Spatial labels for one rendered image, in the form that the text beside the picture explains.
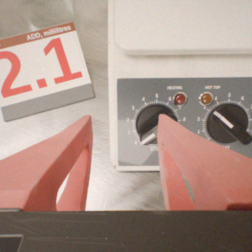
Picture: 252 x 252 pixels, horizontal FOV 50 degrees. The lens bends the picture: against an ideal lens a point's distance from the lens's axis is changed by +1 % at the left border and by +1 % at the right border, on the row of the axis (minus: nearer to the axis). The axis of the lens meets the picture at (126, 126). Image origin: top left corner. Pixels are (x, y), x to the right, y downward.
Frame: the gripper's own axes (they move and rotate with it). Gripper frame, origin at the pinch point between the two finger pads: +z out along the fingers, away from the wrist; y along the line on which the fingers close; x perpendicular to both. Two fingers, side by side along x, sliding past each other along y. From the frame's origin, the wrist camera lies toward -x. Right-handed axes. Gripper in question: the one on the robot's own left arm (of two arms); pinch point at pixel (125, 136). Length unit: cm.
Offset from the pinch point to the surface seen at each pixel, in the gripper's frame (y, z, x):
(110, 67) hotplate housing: 1.1, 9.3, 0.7
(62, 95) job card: 6.1, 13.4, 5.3
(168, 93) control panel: -3.3, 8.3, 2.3
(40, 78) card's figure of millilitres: 7.9, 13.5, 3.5
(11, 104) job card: 11.0, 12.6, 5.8
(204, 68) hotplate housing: -6.0, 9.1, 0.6
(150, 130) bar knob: -1.8, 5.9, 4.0
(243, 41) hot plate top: -8.1, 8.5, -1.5
